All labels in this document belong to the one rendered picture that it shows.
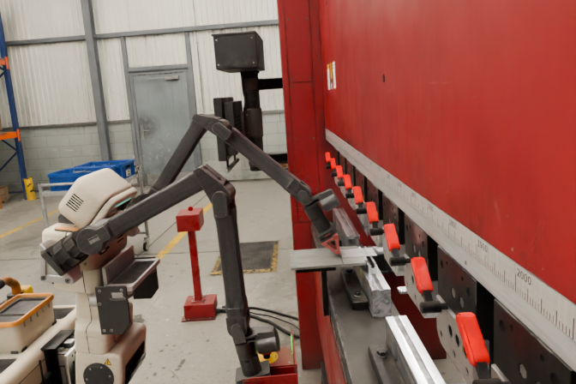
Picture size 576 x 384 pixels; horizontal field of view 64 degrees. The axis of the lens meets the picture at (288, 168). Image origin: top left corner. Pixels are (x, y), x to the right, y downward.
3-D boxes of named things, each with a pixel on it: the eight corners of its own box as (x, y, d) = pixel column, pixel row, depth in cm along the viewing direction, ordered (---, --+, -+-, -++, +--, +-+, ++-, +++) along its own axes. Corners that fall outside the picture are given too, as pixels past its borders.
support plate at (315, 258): (289, 253, 179) (289, 250, 179) (357, 248, 179) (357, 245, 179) (291, 270, 161) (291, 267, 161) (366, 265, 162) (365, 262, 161)
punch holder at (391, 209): (382, 255, 118) (381, 193, 115) (416, 253, 118) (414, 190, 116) (398, 279, 103) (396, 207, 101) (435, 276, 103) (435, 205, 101)
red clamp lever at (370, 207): (363, 201, 117) (370, 233, 111) (380, 199, 117) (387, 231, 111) (363, 205, 118) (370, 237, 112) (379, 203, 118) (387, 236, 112)
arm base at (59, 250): (63, 240, 139) (39, 254, 128) (81, 224, 138) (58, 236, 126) (82, 261, 140) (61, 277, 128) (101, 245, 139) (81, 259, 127)
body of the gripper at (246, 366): (271, 378, 134) (264, 356, 132) (237, 387, 133) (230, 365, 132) (270, 364, 140) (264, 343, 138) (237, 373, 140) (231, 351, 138)
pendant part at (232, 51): (237, 170, 318) (225, 43, 304) (273, 167, 316) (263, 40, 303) (225, 184, 267) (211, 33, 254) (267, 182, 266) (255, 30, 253)
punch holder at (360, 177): (356, 215, 158) (354, 167, 155) (381, 213, 158) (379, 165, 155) (364, 227, 143) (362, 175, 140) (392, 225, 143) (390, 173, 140)
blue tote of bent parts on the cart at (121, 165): (93, 177, 503) (90, 161, 500) (136, 175, 499) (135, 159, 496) (75, 184, 467) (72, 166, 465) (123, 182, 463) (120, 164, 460)
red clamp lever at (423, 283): (408, 255, 78) (423, 310, 71) (433, 253, 78) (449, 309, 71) (406, 261, 79) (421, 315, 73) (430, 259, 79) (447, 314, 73)
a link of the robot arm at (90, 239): (216, 153, 131) (207, 159, 121) (240, 195, 132) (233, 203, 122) (88, 225, 137) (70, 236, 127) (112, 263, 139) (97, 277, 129)
